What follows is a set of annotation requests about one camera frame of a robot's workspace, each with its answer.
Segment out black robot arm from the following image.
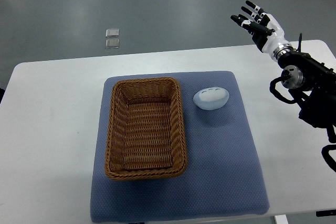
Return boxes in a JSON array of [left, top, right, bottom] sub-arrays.
[[230, 1, 335, 170]]

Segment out upper metal floor plate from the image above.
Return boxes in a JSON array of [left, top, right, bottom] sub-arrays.
[[106, 28, 119, 38]]

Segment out brown wicker basket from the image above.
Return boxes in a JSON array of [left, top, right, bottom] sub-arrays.
[[104, 77, 187, 181]]

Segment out blue quilted mat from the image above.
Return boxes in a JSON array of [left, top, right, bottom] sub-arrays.
[[90, 71, 269, 223]]

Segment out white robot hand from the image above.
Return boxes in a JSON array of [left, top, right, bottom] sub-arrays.
[[230, 0, 290, 58]]

